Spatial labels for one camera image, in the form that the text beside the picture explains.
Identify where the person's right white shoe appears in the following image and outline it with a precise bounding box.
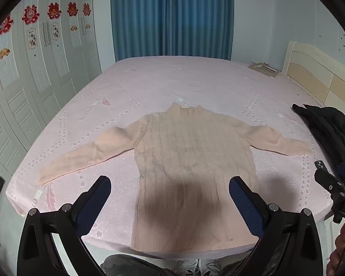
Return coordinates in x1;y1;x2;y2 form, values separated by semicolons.
205;262;227;276

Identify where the person's left white shoe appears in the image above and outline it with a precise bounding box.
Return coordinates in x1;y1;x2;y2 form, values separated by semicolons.
177;259;202;276

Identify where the person's leg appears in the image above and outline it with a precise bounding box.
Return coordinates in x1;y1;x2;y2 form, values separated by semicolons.
100;254;177;276
218;260;249;276

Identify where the white wardrobe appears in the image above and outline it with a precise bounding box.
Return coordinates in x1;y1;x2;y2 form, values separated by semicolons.
0;0;102;179

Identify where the person's right hand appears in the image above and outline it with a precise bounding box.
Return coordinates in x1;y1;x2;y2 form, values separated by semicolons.
326;221;345;276

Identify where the blue curtain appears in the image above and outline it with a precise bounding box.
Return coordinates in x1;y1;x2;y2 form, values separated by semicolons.
111;0;235;62

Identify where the person's right leg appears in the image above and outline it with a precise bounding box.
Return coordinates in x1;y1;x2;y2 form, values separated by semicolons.
218;260;249;276

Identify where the cream wooden headboard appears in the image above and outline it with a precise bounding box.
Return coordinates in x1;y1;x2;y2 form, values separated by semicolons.
282;41;345;121

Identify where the person's white shoe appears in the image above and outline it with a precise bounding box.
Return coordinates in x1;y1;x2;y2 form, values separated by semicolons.
205;262;227;276
177;259;202;276

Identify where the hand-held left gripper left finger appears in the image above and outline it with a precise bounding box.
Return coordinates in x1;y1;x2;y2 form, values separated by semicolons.
17;175;112;276

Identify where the beige knitted sweater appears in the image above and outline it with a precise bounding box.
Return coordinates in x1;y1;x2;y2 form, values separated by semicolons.
39;103;312;252

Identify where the bed with pink sheet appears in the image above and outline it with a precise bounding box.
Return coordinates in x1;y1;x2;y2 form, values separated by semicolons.
6;56;334;261

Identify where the floral picture panel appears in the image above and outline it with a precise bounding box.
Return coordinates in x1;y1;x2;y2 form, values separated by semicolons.
51;21;61;41
26;27;39;50

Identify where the person's left leg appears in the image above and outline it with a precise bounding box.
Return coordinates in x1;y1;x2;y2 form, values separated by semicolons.
100;254;177;276

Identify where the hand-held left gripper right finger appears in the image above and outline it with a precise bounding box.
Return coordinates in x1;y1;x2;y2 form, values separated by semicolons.
229;176;332;276

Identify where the black jacket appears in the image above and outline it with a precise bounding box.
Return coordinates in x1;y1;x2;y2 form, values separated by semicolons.
292;103;345;173

